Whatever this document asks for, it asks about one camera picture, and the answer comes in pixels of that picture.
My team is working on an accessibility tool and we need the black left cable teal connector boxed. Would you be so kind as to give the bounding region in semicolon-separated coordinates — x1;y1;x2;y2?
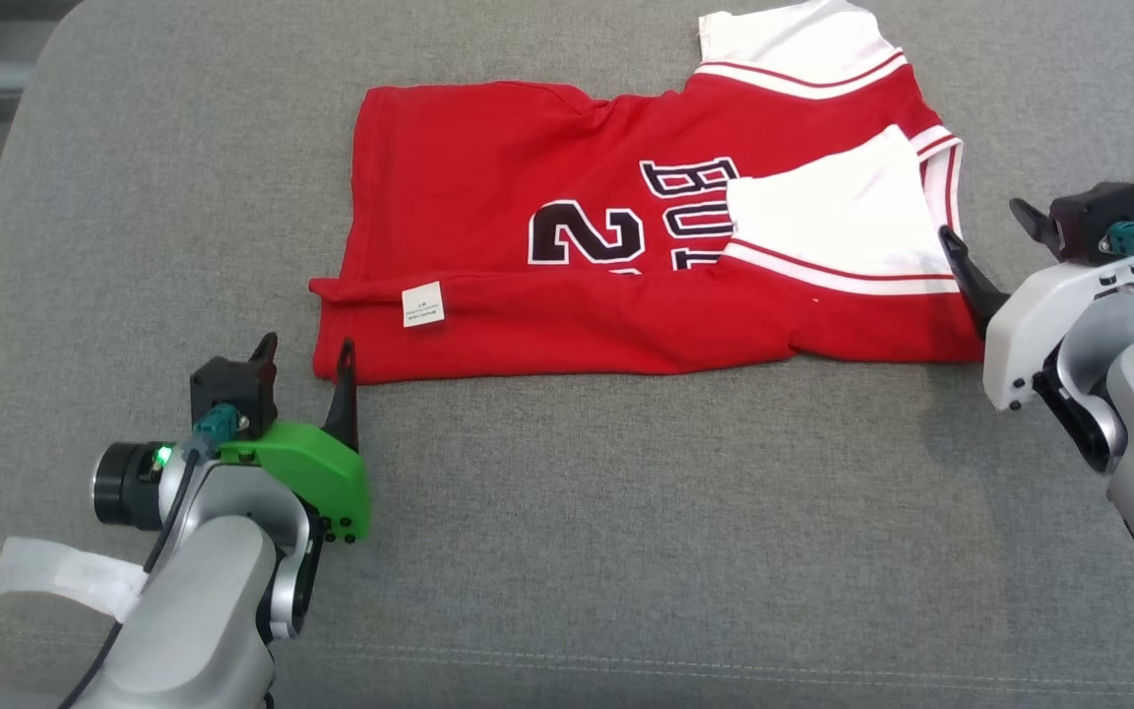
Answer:
57;404;251;709

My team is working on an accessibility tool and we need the white tape strip label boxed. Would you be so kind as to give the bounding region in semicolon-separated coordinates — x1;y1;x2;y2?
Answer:
0;537;150;623

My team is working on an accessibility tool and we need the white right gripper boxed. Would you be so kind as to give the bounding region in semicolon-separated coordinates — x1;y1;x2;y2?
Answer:
939;200;1134;410

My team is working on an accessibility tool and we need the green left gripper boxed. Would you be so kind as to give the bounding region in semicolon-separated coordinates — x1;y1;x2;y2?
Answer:
220;333;371;543

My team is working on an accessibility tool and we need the red white basketball jersey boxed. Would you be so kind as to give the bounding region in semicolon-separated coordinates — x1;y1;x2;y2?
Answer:
309;0;986;385

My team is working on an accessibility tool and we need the grey fabric sofa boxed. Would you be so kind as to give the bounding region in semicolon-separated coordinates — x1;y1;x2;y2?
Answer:
0;0;1134;709

